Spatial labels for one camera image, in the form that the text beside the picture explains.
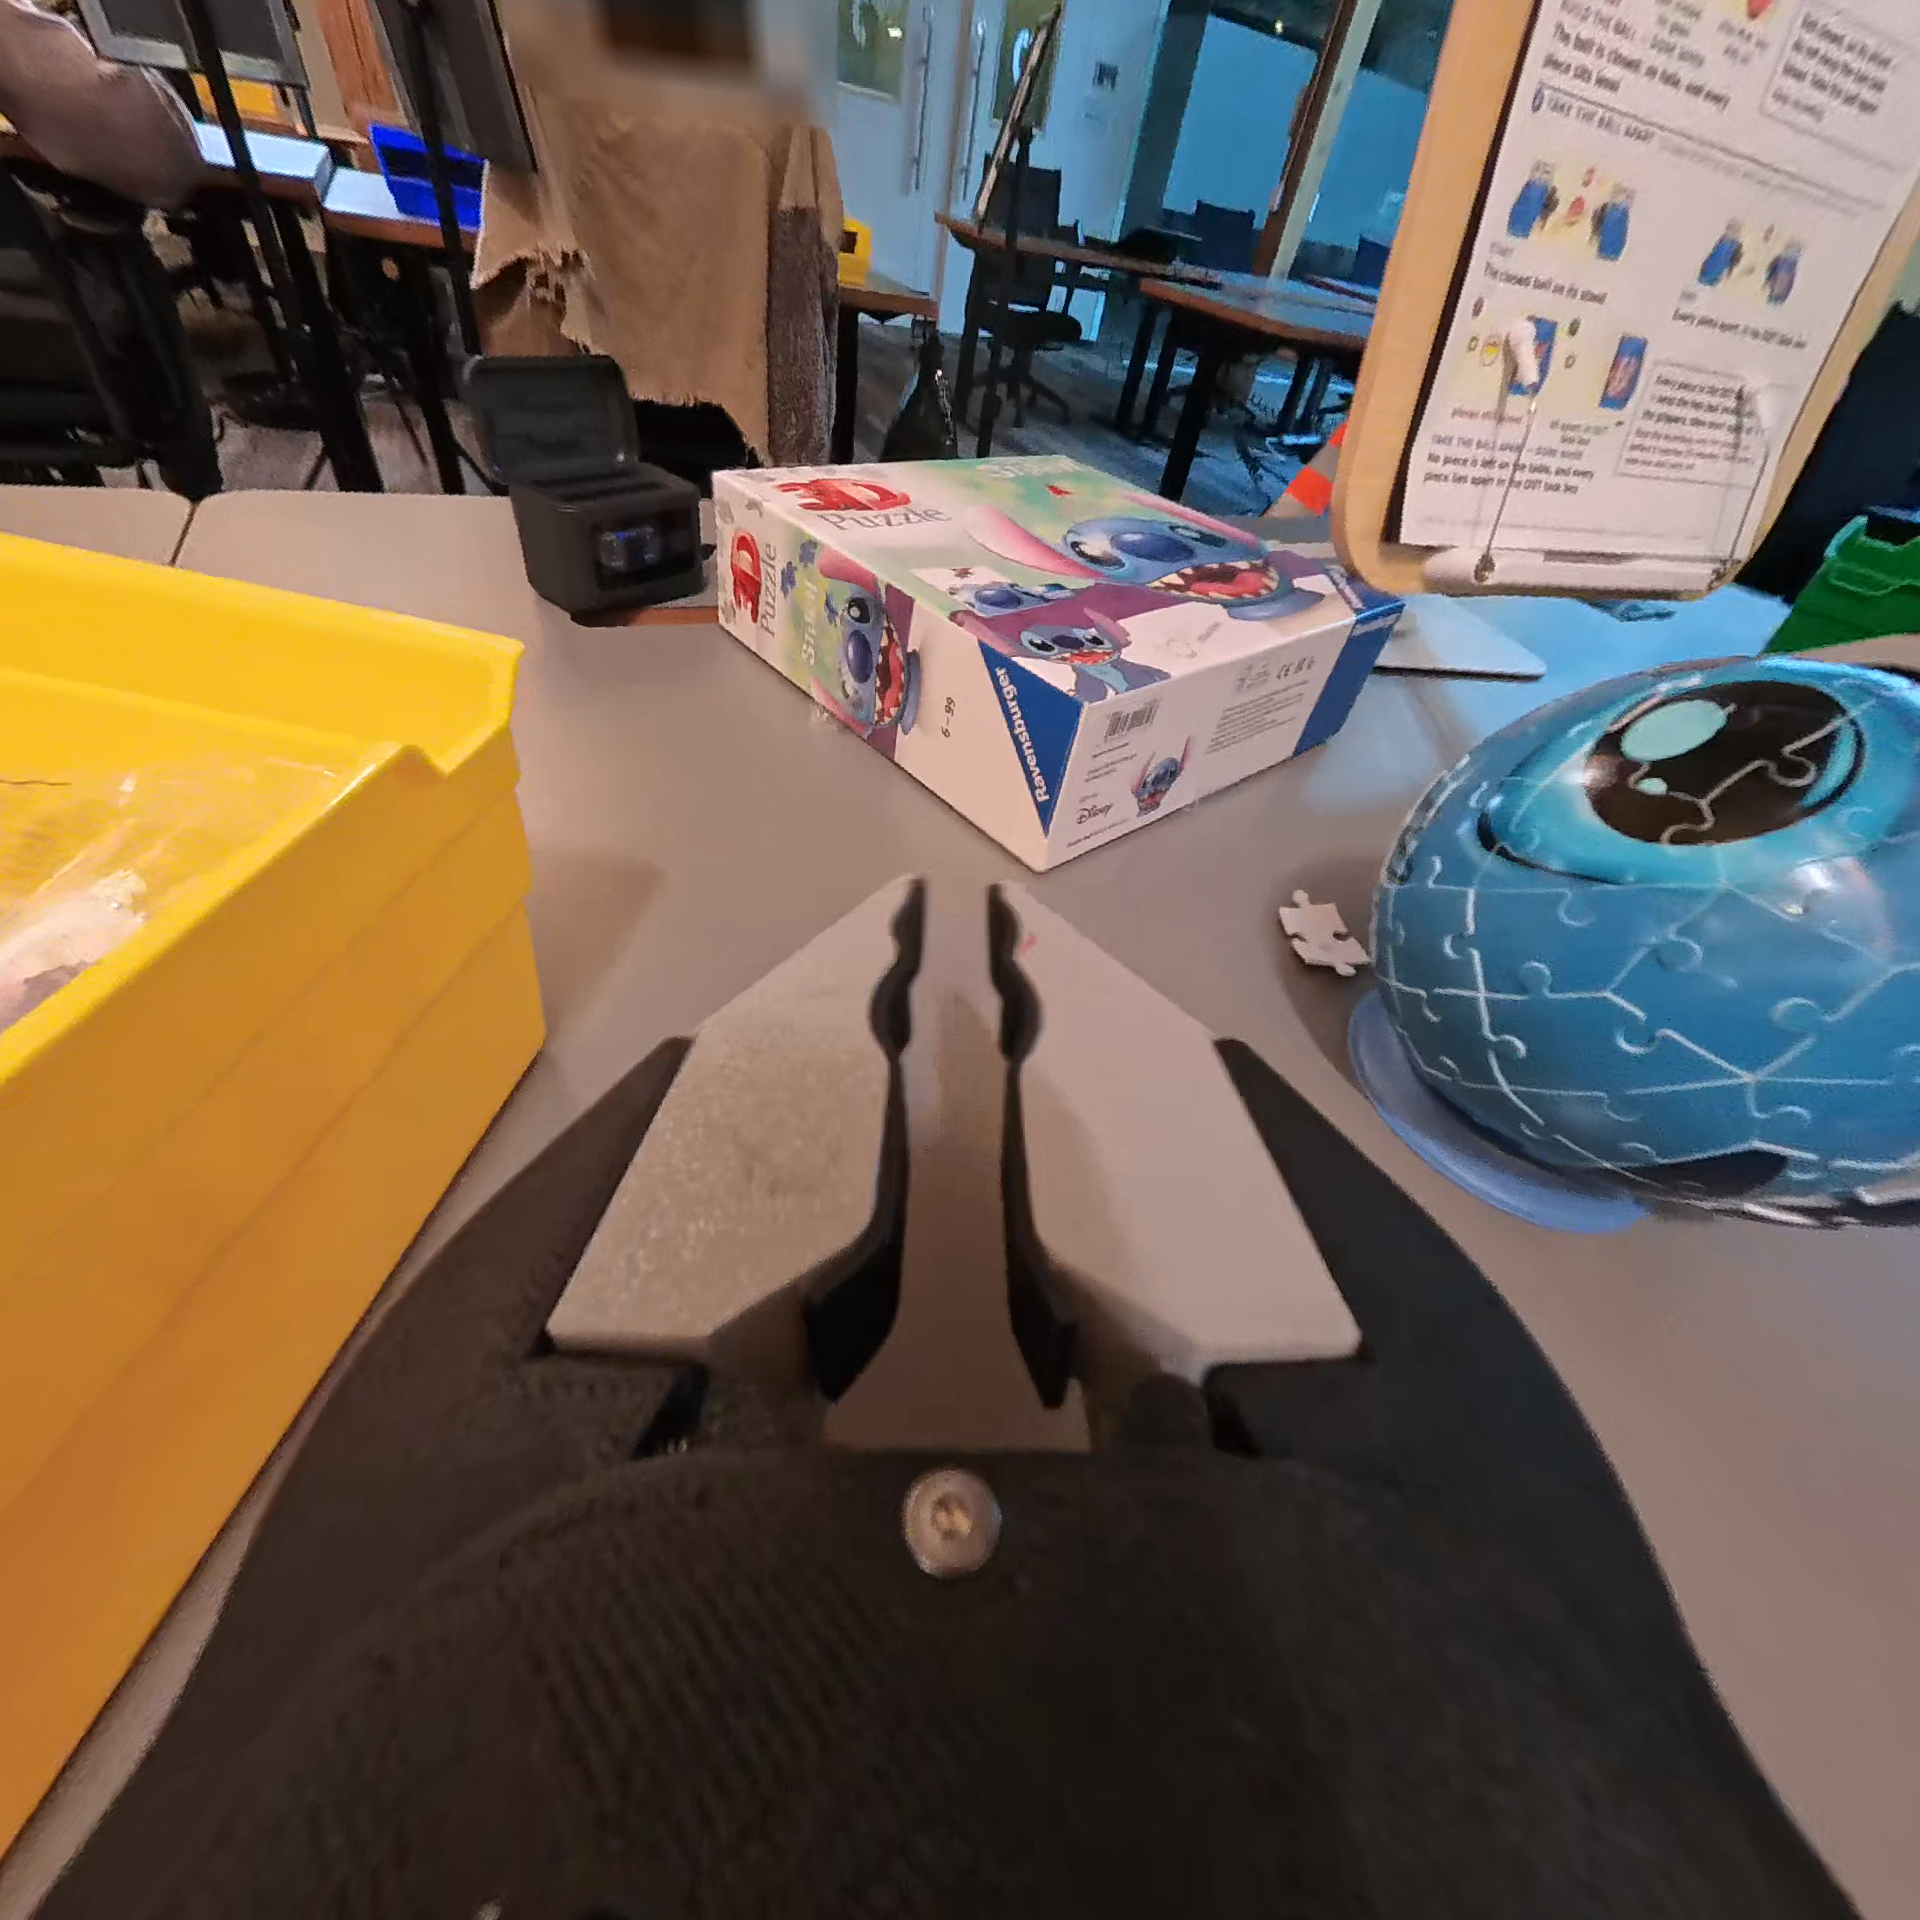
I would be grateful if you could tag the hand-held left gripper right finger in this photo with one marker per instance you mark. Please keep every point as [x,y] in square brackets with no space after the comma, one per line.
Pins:
[1186,1201]

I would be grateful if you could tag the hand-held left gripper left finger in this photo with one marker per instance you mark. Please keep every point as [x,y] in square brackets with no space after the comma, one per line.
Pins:
[751,1184]

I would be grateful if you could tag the blue ball stand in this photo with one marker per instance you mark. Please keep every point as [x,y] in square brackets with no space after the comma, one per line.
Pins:
[1440,1149]

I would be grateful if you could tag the white puzzle piece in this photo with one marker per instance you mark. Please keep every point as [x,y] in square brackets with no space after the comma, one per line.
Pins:
[1324,934]

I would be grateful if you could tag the blue puzzle ball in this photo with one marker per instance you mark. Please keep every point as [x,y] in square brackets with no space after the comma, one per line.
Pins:
[1652,932]

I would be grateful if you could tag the printed puzzle box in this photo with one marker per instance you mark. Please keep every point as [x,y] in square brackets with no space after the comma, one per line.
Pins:
[1141,705]

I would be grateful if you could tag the yellow plastic bin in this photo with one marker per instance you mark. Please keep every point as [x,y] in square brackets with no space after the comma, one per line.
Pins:
[300,1125]

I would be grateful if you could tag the clear plastic bag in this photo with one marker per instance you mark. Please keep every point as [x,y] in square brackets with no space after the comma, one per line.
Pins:
[135,870]

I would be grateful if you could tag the black charging case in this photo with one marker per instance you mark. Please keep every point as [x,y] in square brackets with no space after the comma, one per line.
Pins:
[599,481]

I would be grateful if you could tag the orange traffic cone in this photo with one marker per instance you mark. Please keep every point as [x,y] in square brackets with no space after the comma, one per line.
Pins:
[1309,474]

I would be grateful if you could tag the green plastic bin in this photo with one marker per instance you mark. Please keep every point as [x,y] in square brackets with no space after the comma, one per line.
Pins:
[1853,593]

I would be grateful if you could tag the wooden table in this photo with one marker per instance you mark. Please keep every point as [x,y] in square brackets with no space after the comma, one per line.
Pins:
[1200,293]

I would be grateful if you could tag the brown cloth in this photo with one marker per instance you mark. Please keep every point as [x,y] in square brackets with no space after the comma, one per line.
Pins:
[662,254]

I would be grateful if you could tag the blue plastic bin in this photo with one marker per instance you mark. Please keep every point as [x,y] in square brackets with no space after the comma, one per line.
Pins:
[429,182]

